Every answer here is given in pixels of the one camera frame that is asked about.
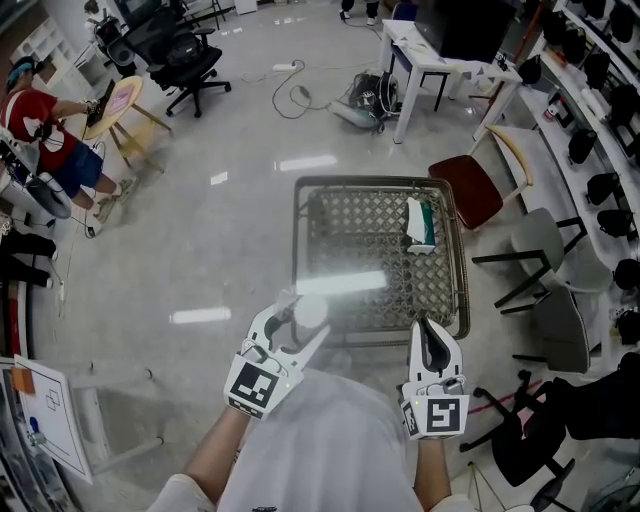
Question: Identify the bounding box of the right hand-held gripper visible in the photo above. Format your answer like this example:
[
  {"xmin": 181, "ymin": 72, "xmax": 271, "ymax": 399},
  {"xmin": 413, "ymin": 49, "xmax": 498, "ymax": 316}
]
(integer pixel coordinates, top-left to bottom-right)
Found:
[{"xmin": 398, "ymin": 318, "xmax": 471, "ymax": 441}]

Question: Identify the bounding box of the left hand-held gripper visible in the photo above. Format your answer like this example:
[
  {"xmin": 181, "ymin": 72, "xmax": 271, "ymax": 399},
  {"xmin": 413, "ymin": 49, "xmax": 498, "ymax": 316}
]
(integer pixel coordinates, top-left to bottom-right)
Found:
[{"xmin": 223, "ymin": 302, "xmax": 332, "ymax": 424}]

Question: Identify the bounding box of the white cup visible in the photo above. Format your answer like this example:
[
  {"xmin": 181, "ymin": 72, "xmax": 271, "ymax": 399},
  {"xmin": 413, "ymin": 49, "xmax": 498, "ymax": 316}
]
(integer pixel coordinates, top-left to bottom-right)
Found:
[{"xmin": 273, "ymin": 288, "xmax": 330, "ymax": 330}]

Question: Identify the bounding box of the person's right forearm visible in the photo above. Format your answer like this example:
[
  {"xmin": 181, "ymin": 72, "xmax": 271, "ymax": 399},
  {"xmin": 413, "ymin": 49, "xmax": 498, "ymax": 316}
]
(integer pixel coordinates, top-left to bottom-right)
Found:
[{"xmin": 412, "ymin": 437, "xmax": 451, "ymax": 501}]

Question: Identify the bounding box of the person's left forearm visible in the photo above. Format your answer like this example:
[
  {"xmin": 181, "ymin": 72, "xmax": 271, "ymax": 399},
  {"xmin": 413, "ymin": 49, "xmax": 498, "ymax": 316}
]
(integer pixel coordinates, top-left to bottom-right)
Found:
[{"xmin": 184, "ymin": 407, "xmax": 251, "ymax": 506}]

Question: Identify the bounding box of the person's white shirt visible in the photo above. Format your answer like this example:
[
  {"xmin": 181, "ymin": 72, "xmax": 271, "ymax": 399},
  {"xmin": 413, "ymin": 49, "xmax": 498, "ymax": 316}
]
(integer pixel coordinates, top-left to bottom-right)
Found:
[{"xmin": 159, "ymin": 369, "xmax": 501, "ymax": 512}]

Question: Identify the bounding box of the black office chair pink cushion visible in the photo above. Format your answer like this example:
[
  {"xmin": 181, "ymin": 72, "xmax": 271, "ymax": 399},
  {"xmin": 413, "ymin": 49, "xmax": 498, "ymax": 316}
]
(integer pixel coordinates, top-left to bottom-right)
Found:
[{"xmin": 459, "ymin": 352, "xmax": 640, "ymax": 512}]

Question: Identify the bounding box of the dark grey chair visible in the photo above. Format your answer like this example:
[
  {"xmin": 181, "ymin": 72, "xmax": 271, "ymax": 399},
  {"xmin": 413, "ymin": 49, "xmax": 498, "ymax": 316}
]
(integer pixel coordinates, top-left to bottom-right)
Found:
[{"xmin": 512, "ymin": 284, "xmax": 601, "ymax": 374}]

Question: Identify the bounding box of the rattan glass-top coffee table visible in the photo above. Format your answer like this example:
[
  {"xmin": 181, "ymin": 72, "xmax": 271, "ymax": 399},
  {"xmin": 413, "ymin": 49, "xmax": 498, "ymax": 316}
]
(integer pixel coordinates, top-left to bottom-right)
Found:
[{"xmin": 291, "ymin": 174, "xmax": 471, "ymax": 349}]

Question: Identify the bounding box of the green and white tissue pack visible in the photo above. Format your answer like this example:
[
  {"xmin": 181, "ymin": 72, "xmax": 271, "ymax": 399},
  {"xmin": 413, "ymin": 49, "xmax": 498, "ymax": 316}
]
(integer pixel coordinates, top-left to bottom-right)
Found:
[{"xmin": 403, "ymin": 196, "xmax": 438, "ymax": 256}]

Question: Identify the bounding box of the light grey black-legged chair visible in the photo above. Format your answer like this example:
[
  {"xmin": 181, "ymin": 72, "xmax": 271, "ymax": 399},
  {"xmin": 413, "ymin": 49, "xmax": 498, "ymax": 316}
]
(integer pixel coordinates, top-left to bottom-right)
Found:
[{"xmin": 472, "ymin": 207, "xmax": 614, "ymax": 314}]

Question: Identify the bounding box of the red seat wooden chair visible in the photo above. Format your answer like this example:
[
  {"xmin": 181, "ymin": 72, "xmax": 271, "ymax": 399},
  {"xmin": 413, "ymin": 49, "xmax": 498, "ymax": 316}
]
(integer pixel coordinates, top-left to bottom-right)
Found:
[{"xmin": 428, "ymin": 124, "xmax": 535, "ymax": 232}]

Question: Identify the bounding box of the white table with drawn lines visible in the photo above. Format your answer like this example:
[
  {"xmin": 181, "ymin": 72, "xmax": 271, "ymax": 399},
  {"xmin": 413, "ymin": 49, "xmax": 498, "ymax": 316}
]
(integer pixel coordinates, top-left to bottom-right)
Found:
[{"xmin": 13, "ymin": 353, "xmax": 165, "ymax": 485}]

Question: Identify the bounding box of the long white shelf counter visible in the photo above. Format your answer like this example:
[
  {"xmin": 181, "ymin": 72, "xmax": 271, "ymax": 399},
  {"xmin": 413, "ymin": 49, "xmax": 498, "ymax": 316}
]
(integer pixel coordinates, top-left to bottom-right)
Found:
[{"xmin": 489, "ymin": 0, "xmax": 640, "ymax": 346}]

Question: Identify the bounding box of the orange block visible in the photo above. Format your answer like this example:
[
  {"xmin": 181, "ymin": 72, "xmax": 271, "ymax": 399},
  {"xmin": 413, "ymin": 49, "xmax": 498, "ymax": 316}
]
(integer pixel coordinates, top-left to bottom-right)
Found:
[{"xmin": 12, "ymin": 368, "xmax": 36, "ymax": 396}]

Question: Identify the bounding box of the row of black bags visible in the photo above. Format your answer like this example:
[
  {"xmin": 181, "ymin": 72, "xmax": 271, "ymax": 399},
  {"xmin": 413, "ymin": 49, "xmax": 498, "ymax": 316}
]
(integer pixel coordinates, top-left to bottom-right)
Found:
[{"xmin": 517, "ymin": 0, "xmax": 640, "ymax": 346}]

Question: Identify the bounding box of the round wooden side table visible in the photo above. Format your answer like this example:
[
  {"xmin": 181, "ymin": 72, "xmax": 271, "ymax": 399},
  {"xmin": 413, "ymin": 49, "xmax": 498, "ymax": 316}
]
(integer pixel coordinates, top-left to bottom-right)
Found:
[{"xmin": 82, "ymin": 74, "xmax": 174, "ymax": 174}]

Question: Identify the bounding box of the pink paper sheet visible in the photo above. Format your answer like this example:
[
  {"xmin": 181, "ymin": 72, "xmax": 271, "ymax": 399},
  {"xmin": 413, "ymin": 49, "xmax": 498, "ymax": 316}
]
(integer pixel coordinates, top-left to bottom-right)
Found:
[{"xmin": 110, "ymin": 84, "xmax": 135, "ymax": 114}]

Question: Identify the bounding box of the black tablet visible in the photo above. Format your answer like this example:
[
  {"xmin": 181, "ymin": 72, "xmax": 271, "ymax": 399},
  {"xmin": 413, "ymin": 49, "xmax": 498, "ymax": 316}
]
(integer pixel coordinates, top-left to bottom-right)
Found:
[{"xmin": 85, "ymin": 78, "xmax": 116, "ymax": 126}]

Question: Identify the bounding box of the white desk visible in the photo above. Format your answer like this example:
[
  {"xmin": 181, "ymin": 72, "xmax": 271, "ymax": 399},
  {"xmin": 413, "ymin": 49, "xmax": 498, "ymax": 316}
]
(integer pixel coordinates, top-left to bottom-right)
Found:
[{"xmin": 377, "ymin": 18, "xmax": 524, "ymax": 146}]

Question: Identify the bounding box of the black monitor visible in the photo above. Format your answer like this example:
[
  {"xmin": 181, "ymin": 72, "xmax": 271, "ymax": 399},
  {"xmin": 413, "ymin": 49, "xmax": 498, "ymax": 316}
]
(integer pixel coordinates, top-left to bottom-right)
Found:
[{"xmin": 414, "ymin": 0, "xmax": 519, "ymax": 64}]

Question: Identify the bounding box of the round white wire-leg table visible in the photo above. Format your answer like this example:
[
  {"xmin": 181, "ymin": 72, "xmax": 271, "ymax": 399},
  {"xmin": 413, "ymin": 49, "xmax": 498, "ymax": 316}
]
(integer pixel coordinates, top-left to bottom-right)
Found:
[{"xmin": 467, "ymin": 459, "xmax": 506, "ymax": 512}]

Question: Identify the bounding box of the bundle of cables and devices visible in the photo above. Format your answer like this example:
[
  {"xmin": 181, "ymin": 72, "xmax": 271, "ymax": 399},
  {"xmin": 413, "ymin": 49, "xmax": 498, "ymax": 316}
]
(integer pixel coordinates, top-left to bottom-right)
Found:
[{"xmin": 329, "ymin": 69, "xmax": 401, "ymax": 135}]

